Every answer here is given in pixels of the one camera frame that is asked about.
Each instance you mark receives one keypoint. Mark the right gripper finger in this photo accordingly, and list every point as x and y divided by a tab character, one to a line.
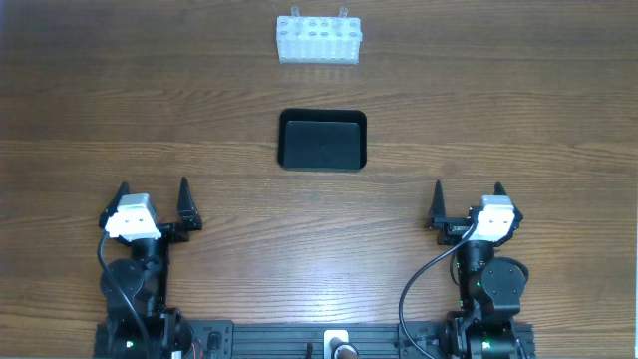
500	189
438	204

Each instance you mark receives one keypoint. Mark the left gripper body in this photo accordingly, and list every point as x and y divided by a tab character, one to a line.
172	233

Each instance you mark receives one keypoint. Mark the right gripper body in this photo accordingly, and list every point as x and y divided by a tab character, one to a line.
451	230

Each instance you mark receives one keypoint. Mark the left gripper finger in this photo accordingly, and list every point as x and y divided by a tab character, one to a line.
188	212
119	192

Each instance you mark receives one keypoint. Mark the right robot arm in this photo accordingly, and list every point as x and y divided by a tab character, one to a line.
503	284

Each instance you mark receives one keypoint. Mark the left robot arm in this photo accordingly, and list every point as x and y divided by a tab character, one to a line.
124	279

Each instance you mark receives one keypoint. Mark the black tray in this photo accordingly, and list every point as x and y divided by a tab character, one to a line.
321	144

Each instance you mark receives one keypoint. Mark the white test tube rack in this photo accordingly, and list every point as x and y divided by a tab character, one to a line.
319	50

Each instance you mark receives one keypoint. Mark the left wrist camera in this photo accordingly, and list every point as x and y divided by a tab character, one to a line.
132	219

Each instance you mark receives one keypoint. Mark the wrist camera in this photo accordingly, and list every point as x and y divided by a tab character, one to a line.
493	219
132	219

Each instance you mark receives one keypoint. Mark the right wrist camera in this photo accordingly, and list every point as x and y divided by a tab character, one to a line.
493	219

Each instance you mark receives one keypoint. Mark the mounting rail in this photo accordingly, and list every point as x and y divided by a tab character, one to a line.
279	341

